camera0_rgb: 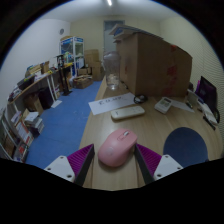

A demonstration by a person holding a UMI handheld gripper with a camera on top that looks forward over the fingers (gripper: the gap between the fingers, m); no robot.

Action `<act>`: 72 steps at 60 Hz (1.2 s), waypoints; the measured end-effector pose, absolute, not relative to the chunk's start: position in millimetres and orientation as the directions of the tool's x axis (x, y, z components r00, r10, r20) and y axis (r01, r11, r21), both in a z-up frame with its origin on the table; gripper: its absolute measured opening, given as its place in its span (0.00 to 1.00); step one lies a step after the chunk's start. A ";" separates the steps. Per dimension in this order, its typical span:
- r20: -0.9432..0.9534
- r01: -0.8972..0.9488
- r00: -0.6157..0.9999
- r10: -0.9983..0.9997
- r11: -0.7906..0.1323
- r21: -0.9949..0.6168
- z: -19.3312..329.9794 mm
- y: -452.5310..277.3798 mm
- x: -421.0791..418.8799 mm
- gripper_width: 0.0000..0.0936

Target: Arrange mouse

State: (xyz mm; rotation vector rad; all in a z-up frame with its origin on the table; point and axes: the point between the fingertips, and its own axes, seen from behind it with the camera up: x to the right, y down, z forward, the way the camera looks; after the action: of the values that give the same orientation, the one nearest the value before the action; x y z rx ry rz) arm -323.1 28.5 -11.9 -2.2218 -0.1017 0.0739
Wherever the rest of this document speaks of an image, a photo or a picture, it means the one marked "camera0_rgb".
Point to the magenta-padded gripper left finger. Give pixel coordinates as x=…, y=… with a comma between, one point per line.
x=63, y=166

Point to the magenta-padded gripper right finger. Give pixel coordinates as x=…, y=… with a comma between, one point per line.
x=163, y=166

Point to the pink computer mouse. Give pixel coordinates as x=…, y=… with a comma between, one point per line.
x=116, y=148

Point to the round dark blue mouse pad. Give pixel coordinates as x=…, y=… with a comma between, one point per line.
x=185, y=146

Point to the shelf unit with books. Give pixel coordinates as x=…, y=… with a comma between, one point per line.
x=20, y=133

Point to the plain white paper sheet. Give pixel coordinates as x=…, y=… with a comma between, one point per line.
x=182, y=106

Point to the black marker pen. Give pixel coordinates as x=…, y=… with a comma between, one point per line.
x=209, y=122

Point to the cream remote control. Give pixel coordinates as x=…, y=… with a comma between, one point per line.
x=128, y=112

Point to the open white notebook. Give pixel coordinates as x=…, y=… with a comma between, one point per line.
x=203, y=108

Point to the white paper sheet with writing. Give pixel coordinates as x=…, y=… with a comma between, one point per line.
x=108, y=104

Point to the dark upright tablet screen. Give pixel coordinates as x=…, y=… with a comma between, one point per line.
x=207, y=91

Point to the open cardboard box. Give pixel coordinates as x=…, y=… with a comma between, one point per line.
x=82, y=82

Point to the wooden side desk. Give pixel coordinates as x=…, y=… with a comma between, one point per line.
x=33, y=83

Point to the large brown cardboard box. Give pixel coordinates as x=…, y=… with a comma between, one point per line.
x=150, y=65

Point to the clear glass jar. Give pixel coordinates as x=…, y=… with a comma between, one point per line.
x=112, y=71

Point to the stack of cardboard boxes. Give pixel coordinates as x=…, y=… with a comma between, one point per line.
x=93, y=63

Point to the stack of papers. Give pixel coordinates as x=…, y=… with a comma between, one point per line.
x=128, y=30

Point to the ceiling light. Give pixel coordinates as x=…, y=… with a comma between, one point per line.
x=109, y=2

